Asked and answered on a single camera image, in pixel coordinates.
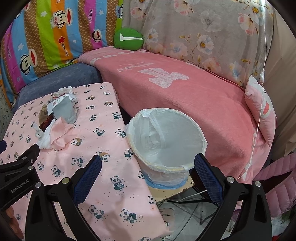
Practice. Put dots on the grey floral quilt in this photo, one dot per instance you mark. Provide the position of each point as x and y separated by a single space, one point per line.
229 38

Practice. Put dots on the colourful monkey print quilt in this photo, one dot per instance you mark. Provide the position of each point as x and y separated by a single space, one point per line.
48 35

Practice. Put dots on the green checkmark cushion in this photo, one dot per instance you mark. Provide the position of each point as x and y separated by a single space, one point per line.
128 39

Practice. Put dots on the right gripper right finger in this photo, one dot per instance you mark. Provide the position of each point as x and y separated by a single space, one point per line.
253 221

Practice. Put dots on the white paper clothing tag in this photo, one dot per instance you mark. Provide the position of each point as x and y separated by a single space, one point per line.
54 103

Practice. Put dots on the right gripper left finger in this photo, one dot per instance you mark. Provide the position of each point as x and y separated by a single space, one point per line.
42 220

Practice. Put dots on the pink bed blanket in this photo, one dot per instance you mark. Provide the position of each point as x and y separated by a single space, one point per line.
145 80

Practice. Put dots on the beige nylon sock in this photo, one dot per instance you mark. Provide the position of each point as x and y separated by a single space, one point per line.
43 114

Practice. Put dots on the dark red velvet scrunchie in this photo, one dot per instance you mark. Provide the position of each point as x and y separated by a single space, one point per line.
46 123

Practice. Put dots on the pink panda print cloth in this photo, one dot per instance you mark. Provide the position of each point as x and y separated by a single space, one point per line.
119 205

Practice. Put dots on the pink quilted jacket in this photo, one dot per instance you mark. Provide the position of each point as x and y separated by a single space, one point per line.
278 181

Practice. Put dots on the white lined trash bin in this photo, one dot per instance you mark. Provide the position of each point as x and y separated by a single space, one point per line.
165 142

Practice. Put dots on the blue-grey upholstered stool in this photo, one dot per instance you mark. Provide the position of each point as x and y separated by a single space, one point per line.
74 75

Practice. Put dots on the pink small pillow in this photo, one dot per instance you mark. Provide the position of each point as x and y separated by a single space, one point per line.
261 108

